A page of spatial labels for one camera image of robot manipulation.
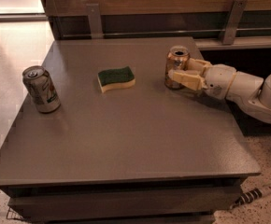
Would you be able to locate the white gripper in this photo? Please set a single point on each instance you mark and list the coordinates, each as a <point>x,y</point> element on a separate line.
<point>220,79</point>

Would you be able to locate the orange soda can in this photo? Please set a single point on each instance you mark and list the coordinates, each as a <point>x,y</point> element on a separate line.
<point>176,59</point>

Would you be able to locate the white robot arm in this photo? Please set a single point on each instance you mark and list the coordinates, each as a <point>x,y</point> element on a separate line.
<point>251,94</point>

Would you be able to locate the white green soda can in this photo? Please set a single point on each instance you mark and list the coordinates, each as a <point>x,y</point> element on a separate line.
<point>38,82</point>

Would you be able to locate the green yellow sponge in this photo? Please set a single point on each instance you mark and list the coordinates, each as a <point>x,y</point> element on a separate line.
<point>119,78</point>

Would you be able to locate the grey drawer cabinet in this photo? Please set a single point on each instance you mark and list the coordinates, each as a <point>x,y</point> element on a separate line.
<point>144,151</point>

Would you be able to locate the left metal bracket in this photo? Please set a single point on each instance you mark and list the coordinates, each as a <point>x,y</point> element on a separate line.
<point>94,19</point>

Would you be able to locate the wire rack corner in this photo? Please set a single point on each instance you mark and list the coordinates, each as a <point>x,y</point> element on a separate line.
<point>13,215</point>

